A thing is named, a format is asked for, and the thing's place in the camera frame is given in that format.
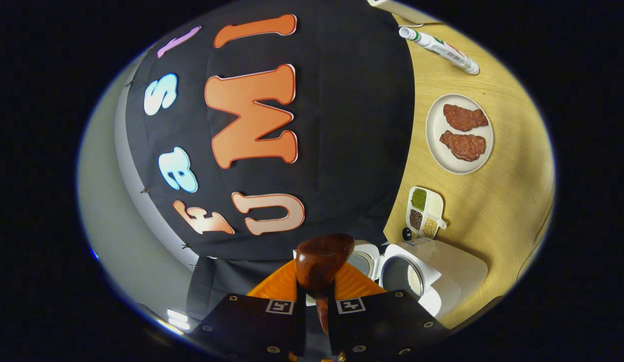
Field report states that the white rice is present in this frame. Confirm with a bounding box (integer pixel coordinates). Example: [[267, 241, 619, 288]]
[[407, 269, 424, 297]]

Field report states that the black backdrop cloth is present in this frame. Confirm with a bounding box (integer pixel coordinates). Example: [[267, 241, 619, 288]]
[[125, 0, 416, 322]]

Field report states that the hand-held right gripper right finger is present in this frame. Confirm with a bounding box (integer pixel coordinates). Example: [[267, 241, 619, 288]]
[[327, 261, 450, 360]]

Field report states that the ceiling light strip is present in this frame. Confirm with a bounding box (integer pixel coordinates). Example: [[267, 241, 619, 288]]
[[166, 308, 191, 333]]

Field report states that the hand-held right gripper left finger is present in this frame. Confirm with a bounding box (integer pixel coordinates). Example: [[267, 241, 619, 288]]
[[190, 259, 308, 360]]

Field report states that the white divided grain dish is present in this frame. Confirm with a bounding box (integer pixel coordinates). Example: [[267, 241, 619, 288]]
[[406, 186, 448, 239]]

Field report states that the brown wooden spoon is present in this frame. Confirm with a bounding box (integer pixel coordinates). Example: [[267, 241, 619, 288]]
[[296, 233, 356, 335]]

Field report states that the white drink bottle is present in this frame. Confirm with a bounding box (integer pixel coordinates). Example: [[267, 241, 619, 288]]
[[398, 27, 481, 76]]

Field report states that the red meat piece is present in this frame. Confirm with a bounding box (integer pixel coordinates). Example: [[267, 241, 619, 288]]
[[439, 130, 488, 162], [443, 104, 490, 133]]

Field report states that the white rice cooker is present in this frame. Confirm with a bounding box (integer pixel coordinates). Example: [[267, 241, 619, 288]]
[[292, 239, 489, 318]]

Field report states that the white round plate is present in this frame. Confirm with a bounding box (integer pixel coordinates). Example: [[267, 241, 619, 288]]
[[425, 94, 495, 175]]

